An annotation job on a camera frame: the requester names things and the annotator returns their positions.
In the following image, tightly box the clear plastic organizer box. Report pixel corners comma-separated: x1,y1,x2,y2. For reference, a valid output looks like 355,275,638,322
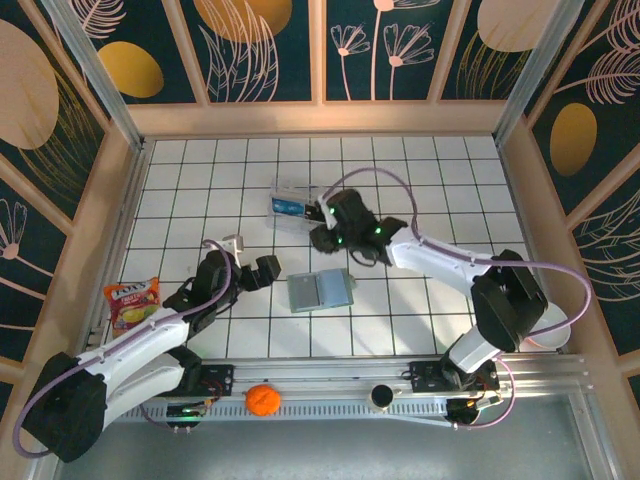
266,175,329,235

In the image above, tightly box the green card holder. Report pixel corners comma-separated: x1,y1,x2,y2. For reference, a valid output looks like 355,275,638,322
286,268,357,315

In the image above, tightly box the blue credit card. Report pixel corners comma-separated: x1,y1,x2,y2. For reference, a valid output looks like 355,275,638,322
271,196,308,220

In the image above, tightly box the orange candy bag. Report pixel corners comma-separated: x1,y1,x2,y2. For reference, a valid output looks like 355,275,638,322
103,277,162,339

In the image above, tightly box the orange ball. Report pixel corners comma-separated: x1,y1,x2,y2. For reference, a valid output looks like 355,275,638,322
243,383,281,417

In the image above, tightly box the black connector board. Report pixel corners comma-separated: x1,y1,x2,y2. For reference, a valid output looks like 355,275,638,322
446,397,501,431
166,403,207,432

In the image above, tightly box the white bowl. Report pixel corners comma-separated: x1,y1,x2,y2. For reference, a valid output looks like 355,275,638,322
522,304,571,350

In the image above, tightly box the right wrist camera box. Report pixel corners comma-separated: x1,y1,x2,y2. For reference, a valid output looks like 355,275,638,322
315,195,337,231

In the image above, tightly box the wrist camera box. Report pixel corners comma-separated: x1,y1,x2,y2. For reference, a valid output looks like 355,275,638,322
222,233,247,266
315,195,337,231

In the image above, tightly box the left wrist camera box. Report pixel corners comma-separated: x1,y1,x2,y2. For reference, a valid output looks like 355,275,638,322
222,233,247,266

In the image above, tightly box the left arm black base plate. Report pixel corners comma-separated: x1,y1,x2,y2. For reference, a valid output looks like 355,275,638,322
143,363,236,399

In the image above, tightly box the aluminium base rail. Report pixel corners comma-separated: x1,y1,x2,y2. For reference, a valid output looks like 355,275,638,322
47,352,599,401

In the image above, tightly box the white slotted cable duct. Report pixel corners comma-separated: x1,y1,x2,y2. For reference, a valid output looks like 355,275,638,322
107,399,451,427

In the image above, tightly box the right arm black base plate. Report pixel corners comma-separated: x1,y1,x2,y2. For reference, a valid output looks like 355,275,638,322
409,359,501,394

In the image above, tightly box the aluminium frame post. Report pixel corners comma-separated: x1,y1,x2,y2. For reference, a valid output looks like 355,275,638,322
39,0,147,151
492,0,587,146

